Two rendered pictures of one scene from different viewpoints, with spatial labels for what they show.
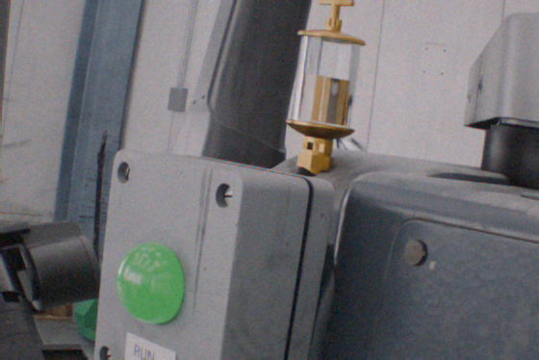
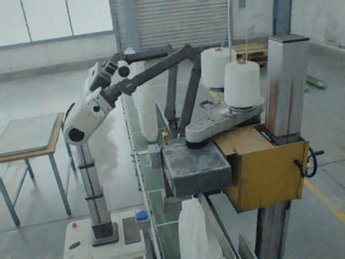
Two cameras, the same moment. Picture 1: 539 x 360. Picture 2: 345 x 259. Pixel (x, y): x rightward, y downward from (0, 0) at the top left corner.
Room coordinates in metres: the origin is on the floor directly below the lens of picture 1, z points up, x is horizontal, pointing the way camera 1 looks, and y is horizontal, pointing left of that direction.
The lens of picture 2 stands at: (-0.52, -0.72, 2.00)
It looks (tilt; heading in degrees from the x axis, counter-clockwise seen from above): 27 degrees down; 34
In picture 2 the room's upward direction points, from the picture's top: 6 degrees counter-clockwise
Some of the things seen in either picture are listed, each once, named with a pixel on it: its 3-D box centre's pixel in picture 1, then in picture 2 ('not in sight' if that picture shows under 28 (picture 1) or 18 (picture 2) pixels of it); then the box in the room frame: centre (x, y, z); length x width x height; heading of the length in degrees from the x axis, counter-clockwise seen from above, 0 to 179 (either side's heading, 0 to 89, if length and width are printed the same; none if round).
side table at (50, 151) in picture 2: not in sight; (39, 165); (0.95, 2.00, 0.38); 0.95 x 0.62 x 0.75; 44
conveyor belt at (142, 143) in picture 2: not in sight; (142, 113); (2.53, 1.79, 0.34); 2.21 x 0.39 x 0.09; 44
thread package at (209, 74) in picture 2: not in sight; (219, 67); (0.78, -0.14, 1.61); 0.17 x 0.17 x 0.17
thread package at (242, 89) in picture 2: not in sight; (242, 82); (0.59, -0.32, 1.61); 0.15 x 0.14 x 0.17; 44
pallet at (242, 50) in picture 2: not in sight; (238, 52); (6.22, 1.76, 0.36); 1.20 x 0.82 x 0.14; 130
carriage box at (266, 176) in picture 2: not in sight; (261, 164); (0.69, -0.39, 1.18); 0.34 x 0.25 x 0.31; 134
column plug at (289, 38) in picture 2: not in sight; (289, 38); (0.76, -0.46, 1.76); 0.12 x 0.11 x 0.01; 134
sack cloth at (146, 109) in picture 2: not in sight; (146, 105); (2.01, 1.29, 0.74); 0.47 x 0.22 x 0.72; 42
